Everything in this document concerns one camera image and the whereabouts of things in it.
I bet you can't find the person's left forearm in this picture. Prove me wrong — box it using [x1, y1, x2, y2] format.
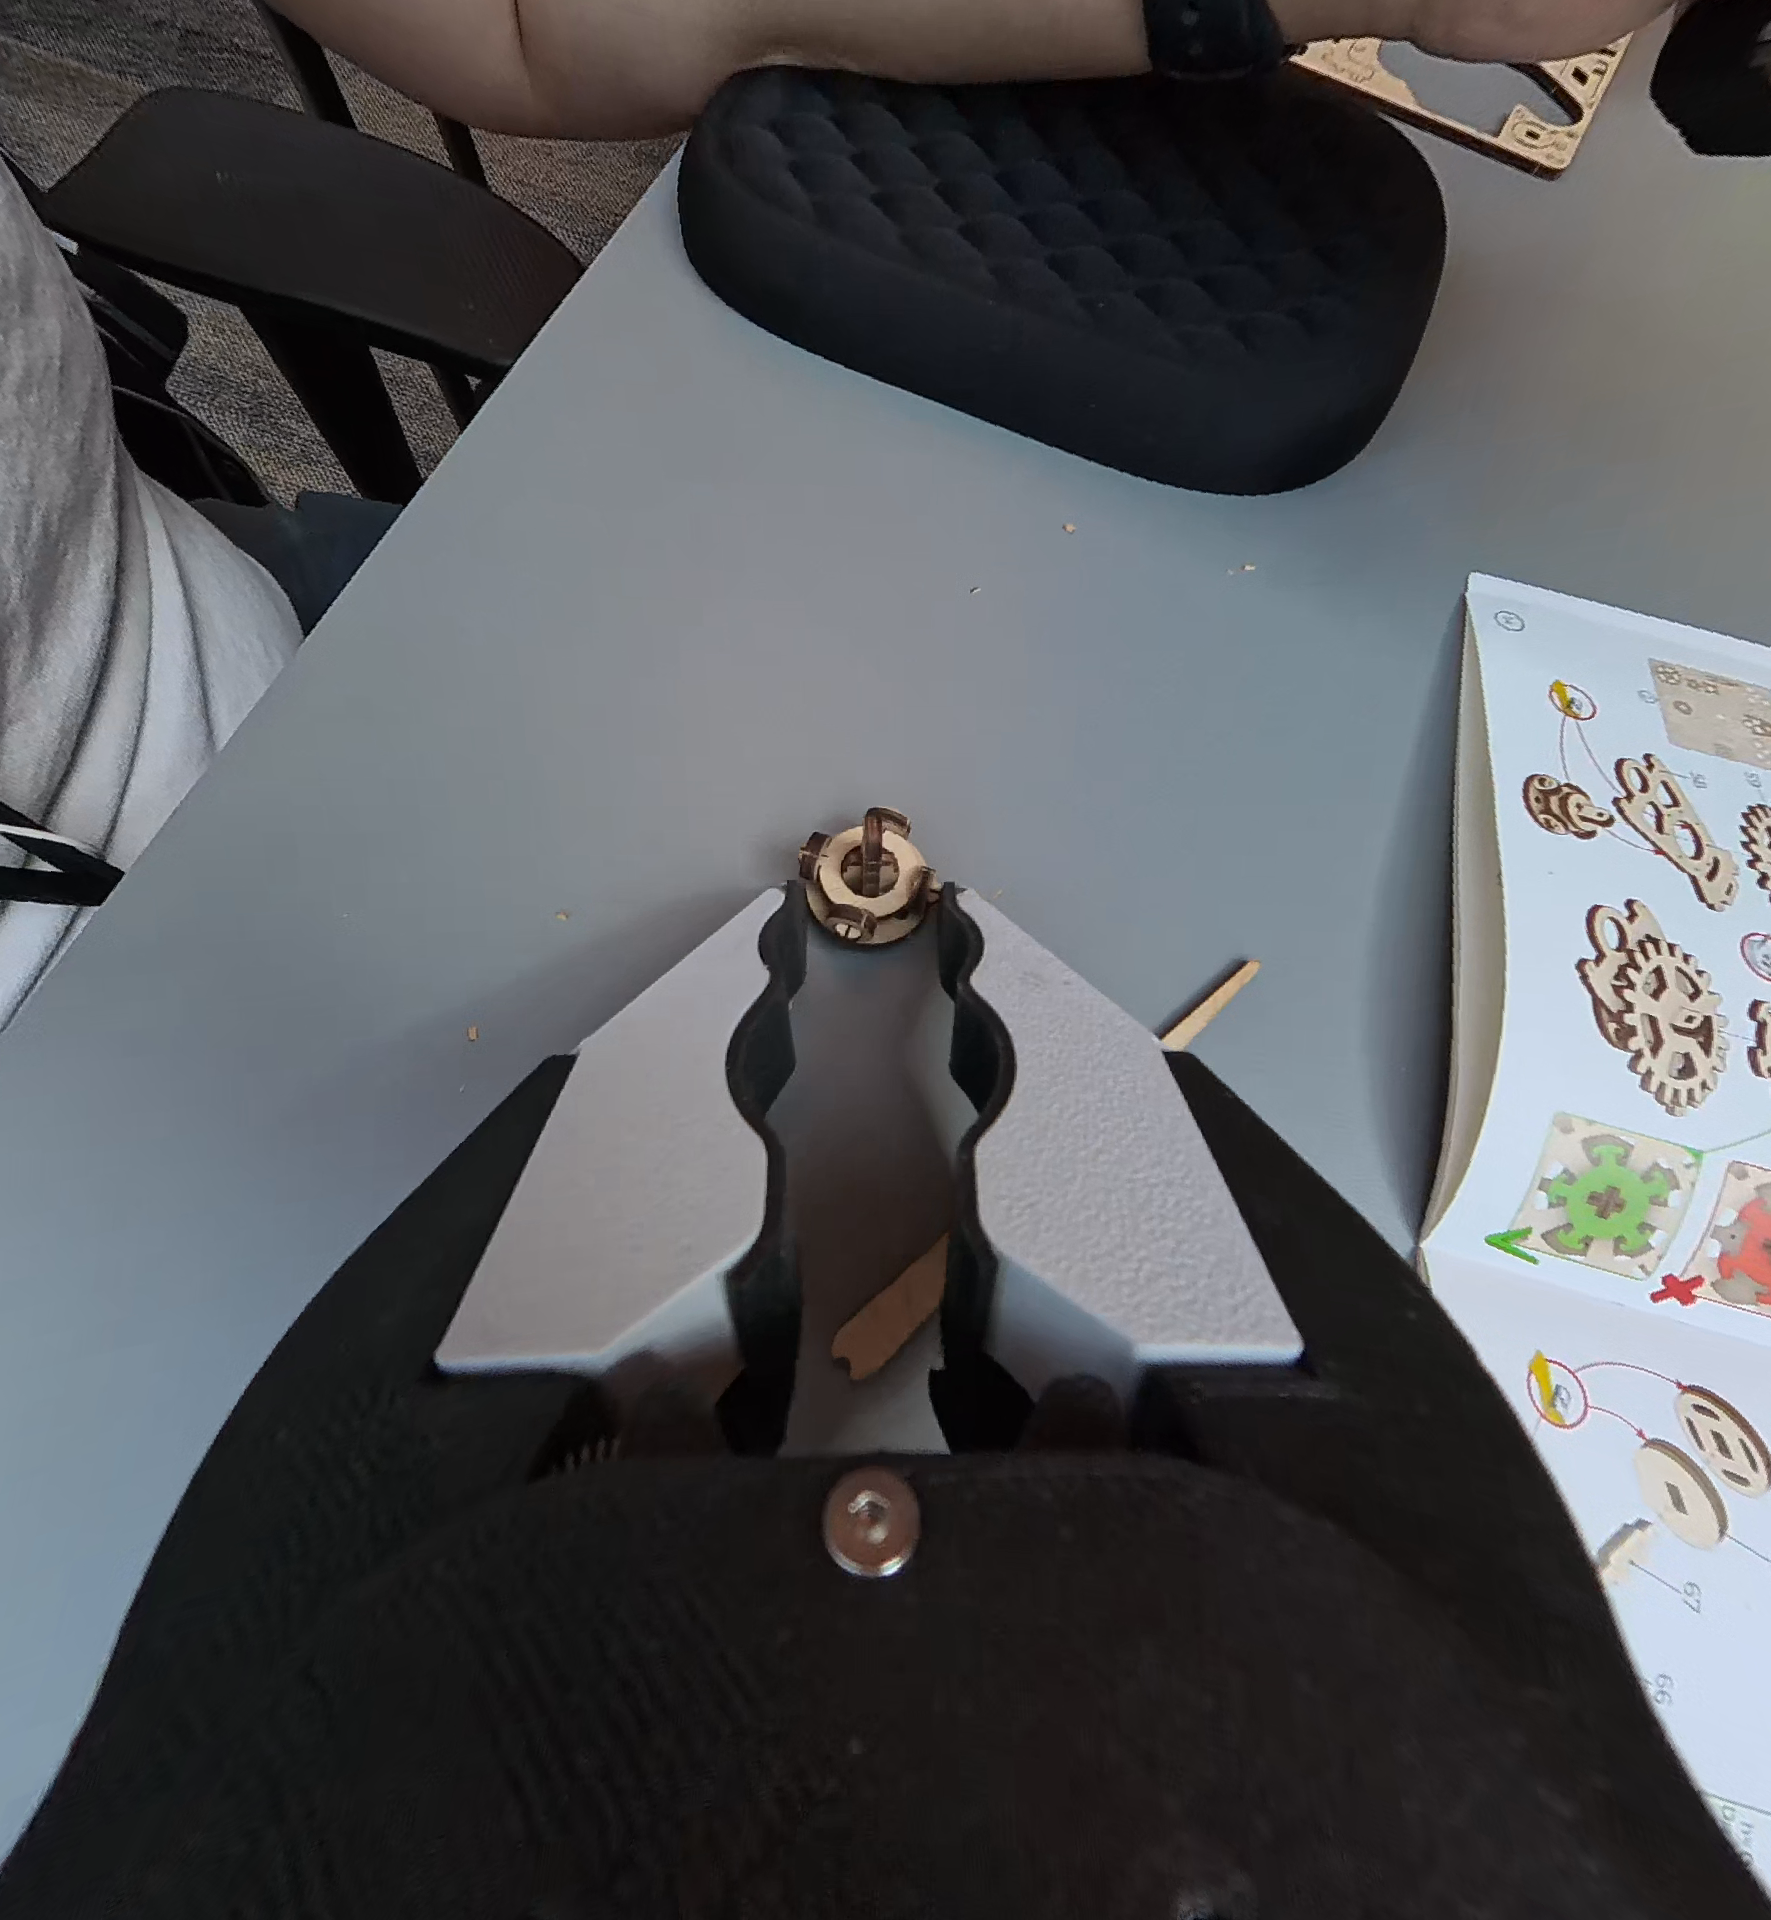
[262, 0, 1172, 142]

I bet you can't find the black shoulder strap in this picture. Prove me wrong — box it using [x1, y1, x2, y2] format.
[0, 757, 122, 910]

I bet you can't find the person's left hand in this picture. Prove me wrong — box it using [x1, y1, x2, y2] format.
[1282, 0, 1673, 65]

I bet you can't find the illustrated instruction booklet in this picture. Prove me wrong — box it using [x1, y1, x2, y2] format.
[1415, 573, 1771, 1920]

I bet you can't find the black office chair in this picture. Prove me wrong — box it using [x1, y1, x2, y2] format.
[14, 0, 588, 504]

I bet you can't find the person in white t-shirt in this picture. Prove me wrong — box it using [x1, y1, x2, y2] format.
[0, 0, 302, 1126]

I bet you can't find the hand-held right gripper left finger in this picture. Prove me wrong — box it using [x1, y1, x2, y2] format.
[432, 881, 805, 1457]

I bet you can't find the black wristband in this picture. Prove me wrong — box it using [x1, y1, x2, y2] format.
[1140, 0, 1291, 80]

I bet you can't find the grey desk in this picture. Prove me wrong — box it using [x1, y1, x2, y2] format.
[0, 45, 1771, 1920]

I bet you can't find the black wrist rest pad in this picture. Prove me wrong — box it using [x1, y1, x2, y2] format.
[677, 64, 1449, 499]

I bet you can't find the thin wooden stick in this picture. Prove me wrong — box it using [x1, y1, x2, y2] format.
[832, 960, 1262, 1386]

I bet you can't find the wooden puzzle parts sheet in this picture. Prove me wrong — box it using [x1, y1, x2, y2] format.
[1282, 32, 1636, 182]

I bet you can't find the small wooden gear assembly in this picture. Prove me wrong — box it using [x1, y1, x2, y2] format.
[798, 808, 934, 948]

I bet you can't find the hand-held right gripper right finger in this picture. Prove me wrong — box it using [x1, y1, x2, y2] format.
[932, 881, 1307, 1456]

